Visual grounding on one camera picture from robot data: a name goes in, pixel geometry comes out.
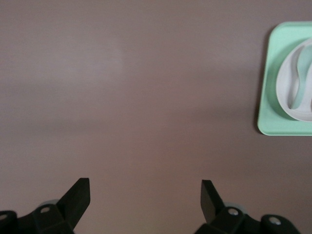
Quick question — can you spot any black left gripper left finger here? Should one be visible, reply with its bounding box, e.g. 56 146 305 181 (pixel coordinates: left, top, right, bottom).
0 177 92 234

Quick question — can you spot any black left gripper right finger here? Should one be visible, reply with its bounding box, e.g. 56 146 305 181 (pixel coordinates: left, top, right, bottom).
195 179 300 234

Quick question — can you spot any round beige plate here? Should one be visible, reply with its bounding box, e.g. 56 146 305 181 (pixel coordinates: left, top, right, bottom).
276 38 312 122

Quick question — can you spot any grey-green plastic spoon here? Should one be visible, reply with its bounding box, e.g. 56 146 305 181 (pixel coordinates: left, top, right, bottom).
289 43 312 110

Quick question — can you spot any light green rectangular tray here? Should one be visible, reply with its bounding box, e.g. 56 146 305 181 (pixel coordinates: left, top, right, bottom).
257 21 312 137

